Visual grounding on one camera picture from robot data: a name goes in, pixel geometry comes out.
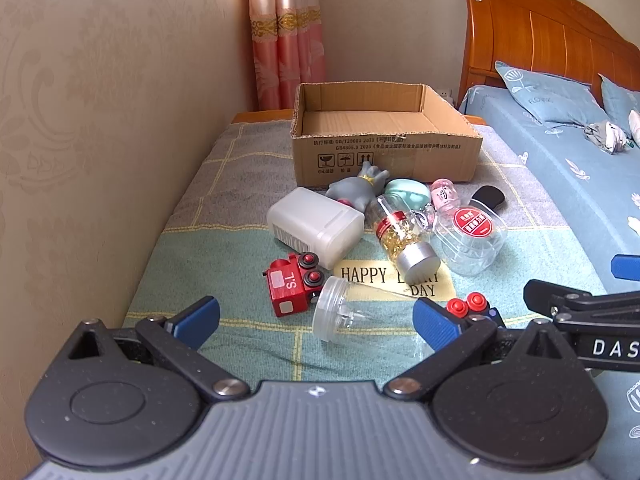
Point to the crumpled grey cloth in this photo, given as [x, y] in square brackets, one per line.
[602, 137]

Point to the white wall socket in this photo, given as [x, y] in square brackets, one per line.
[446, 97]

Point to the wooden headboard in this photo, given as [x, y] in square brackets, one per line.
[530, 25]

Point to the blue patterned pillow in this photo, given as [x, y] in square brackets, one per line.
[550, 92]
[622, 97]

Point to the capsule bottle with silver cap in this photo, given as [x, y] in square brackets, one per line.
[405, 245]

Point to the grey rubber animal toy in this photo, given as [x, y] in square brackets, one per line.
[352, 190]

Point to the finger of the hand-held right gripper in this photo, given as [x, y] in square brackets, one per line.
[537, 292]
[627, 267]

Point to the clear jar with red label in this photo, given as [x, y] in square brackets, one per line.
[472, 230]

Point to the clear plastic jar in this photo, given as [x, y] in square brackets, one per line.
[337, 310]

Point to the blue patterned bedsheet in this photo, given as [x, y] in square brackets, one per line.
[560, 160]

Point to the long pink cushion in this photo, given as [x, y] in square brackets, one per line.
[635, 127]

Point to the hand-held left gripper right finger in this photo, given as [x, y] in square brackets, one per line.
[435, 325]

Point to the blue and red toy train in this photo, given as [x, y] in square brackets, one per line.
[472, 305]

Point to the pink patterned curtain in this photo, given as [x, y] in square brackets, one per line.
[285, 35]

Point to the white bottle with green label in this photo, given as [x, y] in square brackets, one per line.
[315, 225]

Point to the beige lettered card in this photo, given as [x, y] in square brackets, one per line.
[365, 276]

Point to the plaid grey green blanket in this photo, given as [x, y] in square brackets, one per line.
[220, 240]

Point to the cardboard box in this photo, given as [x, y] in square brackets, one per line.
[380, 155]

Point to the small black object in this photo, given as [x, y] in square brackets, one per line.
[490, 196]

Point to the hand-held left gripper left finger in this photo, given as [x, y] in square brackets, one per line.
[197, 320]

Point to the teal oval case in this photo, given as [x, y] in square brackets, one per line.
[407, 192]

